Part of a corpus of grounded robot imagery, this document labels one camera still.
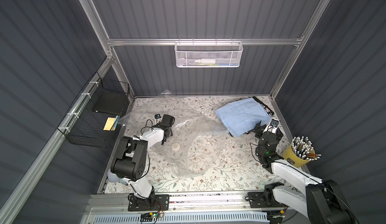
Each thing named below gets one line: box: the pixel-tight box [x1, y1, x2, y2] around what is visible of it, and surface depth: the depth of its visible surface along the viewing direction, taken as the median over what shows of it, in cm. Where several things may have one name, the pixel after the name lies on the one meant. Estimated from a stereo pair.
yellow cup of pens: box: [282, 136, 322, 169], surface depth 75 cm
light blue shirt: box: [215, 97, 272, 138], surface depth 94 cm
